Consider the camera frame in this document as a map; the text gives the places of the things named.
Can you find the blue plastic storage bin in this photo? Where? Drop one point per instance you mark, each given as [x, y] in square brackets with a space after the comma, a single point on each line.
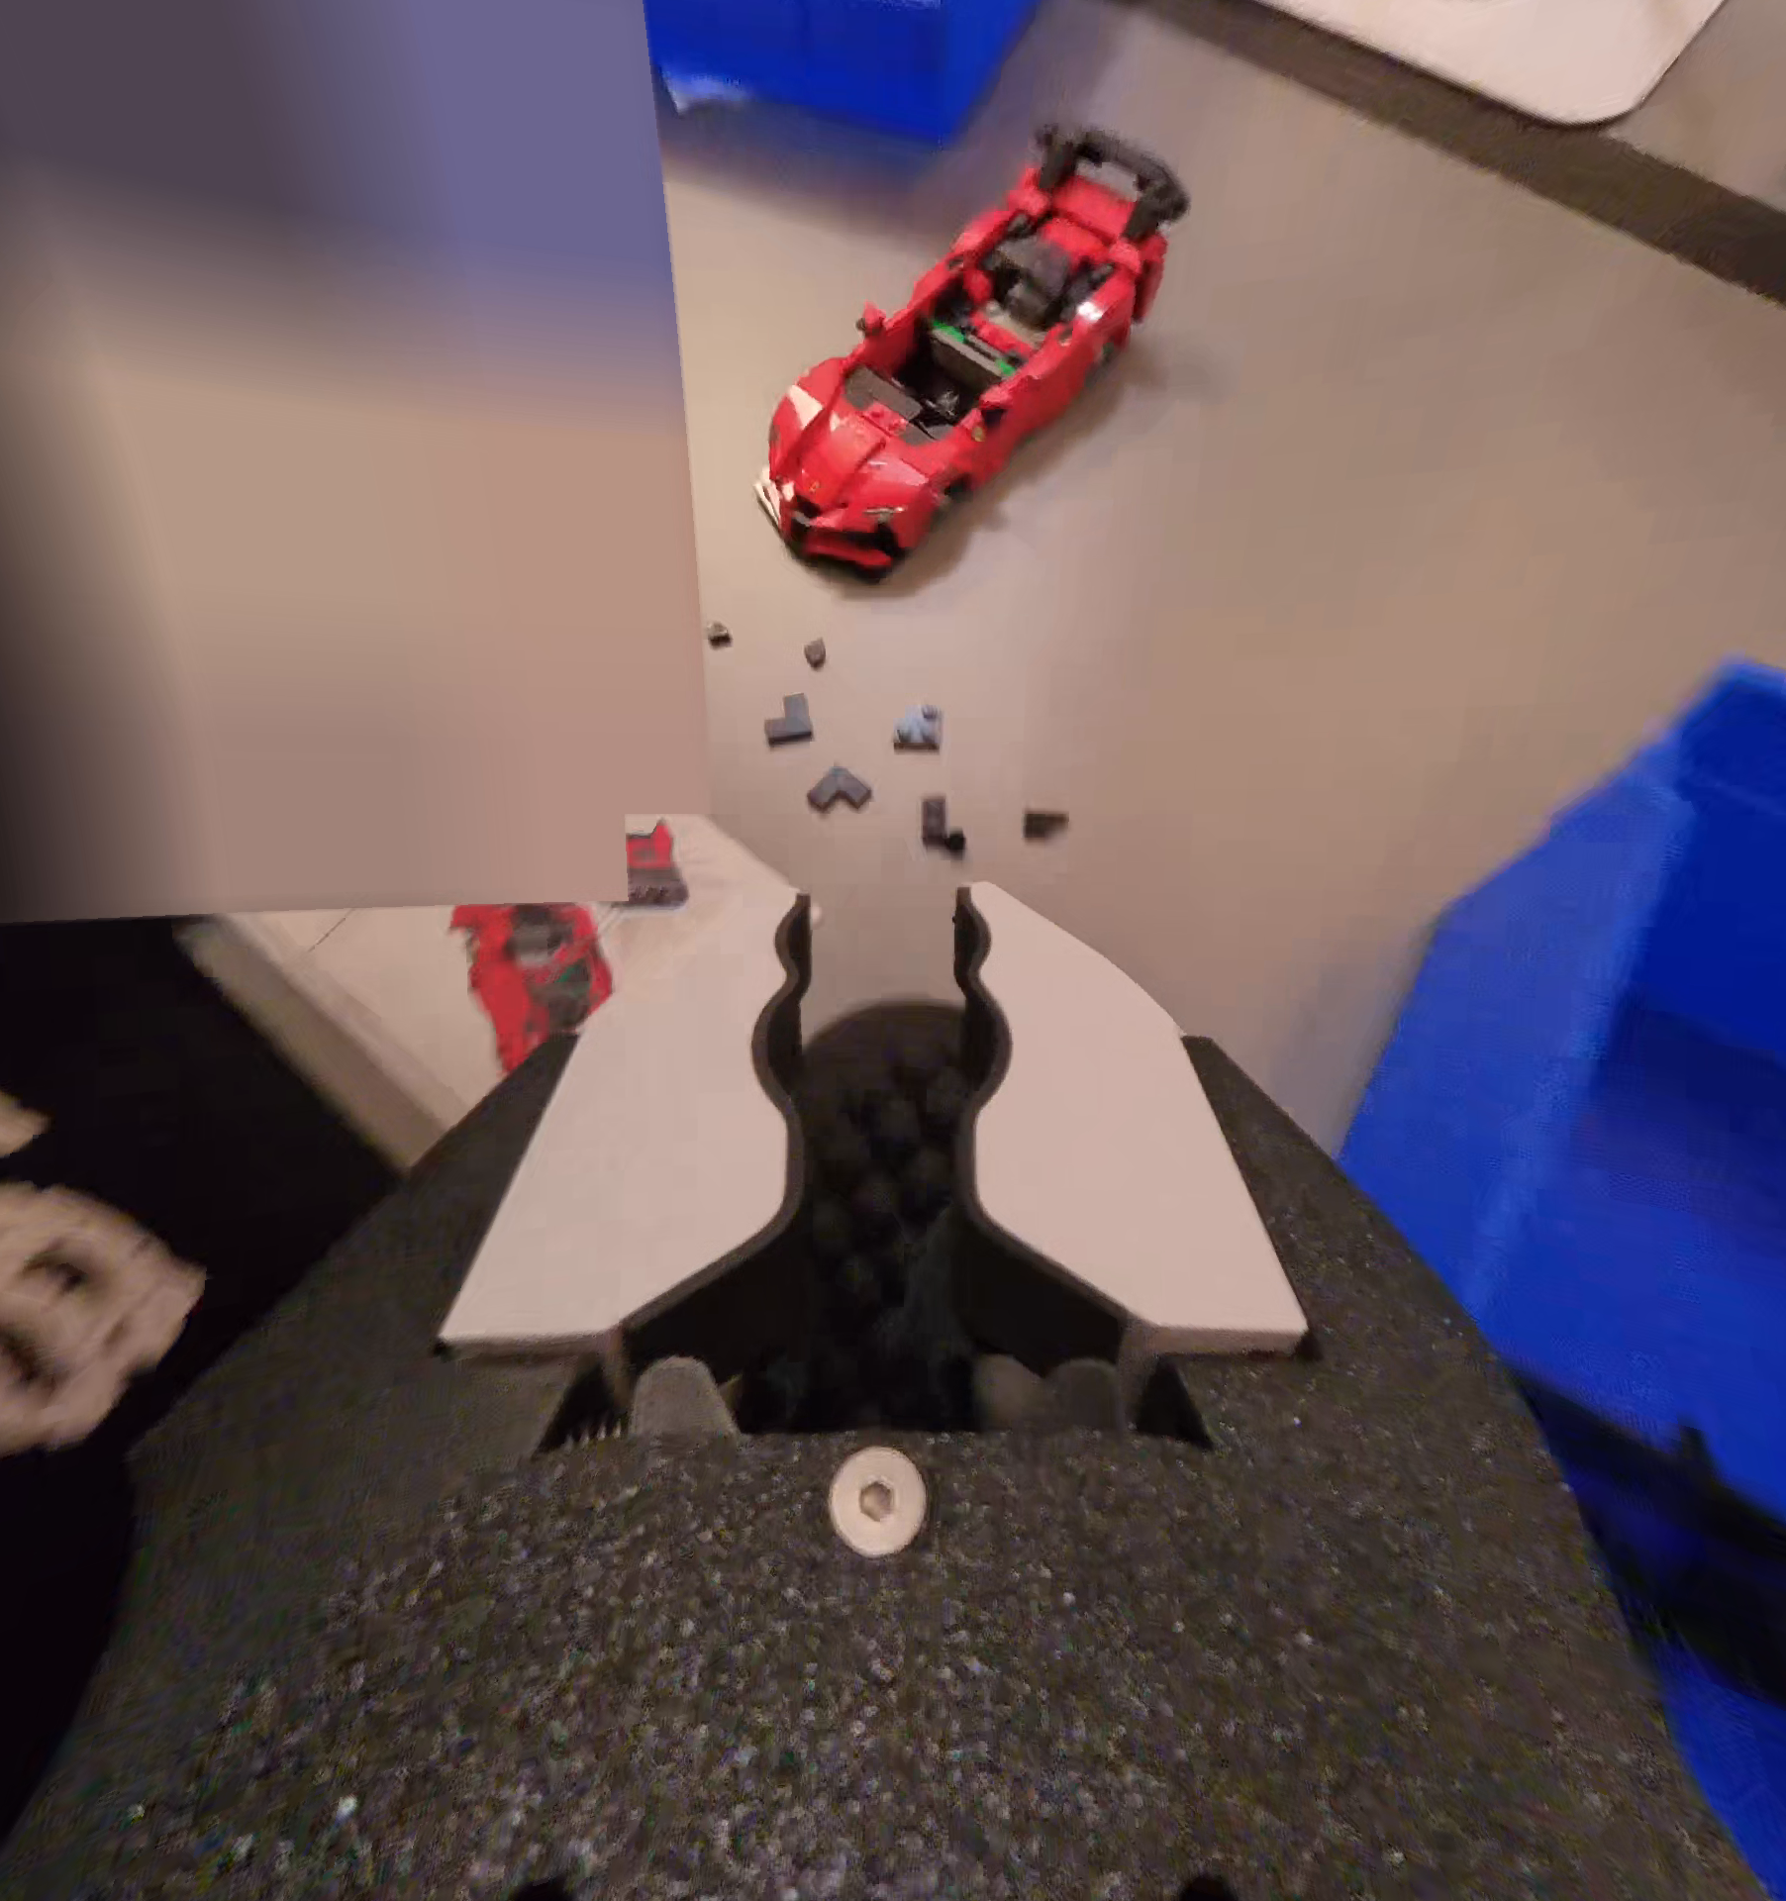
[1652, 1115]
[833, 61]

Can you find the black egg-crate foam pad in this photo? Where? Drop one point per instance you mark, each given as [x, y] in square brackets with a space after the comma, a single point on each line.
[877, 1160]

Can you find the cluster of small black lego pieces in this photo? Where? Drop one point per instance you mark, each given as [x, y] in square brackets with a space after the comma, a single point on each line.
[788, 724]

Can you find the red lego sports car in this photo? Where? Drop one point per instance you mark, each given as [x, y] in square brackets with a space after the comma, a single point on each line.
[862, 446]

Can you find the lego instruction booklet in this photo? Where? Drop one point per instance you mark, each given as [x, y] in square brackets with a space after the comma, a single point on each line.
[715, 876]

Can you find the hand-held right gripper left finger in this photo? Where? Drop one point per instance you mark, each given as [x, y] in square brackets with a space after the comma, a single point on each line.
[641, 1176]

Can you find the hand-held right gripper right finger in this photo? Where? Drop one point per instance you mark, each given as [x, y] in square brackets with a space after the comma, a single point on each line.
[1116, 1176]

